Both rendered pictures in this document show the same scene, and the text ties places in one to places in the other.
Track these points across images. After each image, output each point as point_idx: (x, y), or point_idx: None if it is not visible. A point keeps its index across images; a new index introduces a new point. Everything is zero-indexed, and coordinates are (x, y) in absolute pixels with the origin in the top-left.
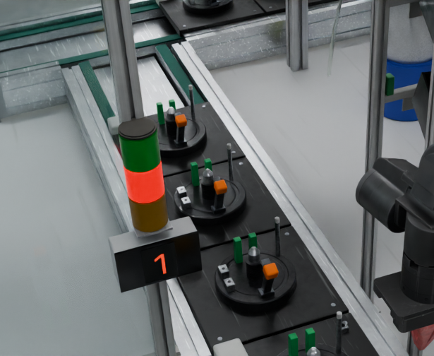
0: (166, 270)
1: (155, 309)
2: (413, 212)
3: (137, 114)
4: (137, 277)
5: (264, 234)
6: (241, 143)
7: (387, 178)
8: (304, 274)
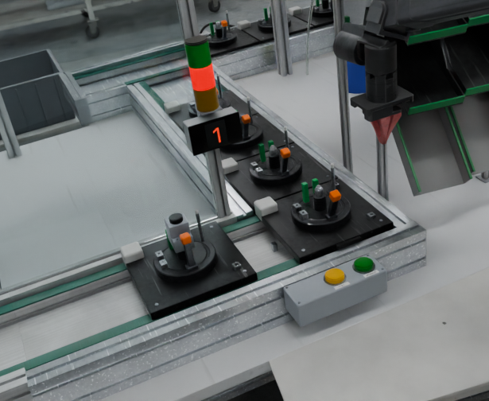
0: (221, 140)
1: (215, 176)
2: (368, 43)
3: (195, 33)
4: (203, 144)
5: (277, 149)
6: (255, 108)
7: (351, 33)
8: (307, 164)
